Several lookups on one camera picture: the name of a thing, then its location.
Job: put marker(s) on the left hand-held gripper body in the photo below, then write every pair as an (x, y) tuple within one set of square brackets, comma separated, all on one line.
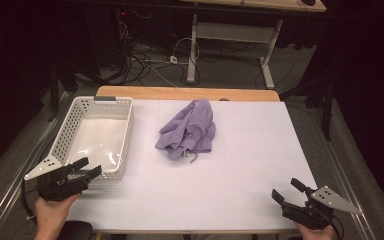
[(58, 185)]

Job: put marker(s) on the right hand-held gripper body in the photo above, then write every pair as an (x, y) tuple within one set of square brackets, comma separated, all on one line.
[(313, 213)]

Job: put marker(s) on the white perforated plastic basket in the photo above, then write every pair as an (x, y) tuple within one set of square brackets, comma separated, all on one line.
[(66, 133)]

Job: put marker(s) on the purple cloth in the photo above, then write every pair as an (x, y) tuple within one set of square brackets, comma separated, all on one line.
[(190, 130)]

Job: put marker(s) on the person's right hand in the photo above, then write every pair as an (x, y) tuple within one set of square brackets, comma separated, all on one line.
[(316, 233)]

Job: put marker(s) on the person's left hand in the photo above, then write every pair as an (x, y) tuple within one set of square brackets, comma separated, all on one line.
[(50, 218)]

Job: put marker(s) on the person's dark clothing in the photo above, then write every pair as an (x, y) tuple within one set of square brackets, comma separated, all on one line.
[(76, 230)]

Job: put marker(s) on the white table cover sheet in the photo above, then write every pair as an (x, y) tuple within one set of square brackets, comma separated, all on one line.
[(230, 173)]

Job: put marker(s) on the black tripod stand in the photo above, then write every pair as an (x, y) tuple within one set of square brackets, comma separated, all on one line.
[(326, 106)]

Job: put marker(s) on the white power adapter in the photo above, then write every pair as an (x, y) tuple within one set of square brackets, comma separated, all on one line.
[(173, 60)]

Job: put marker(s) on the desk with white legs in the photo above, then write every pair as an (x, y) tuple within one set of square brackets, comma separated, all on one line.
[(233, 31)]

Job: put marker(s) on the black computer mouse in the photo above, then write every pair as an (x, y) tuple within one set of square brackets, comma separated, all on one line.
[(308, 2)]

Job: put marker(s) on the metal floor rail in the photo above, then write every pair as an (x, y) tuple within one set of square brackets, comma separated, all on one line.
[(340, 173), (20, 166)]

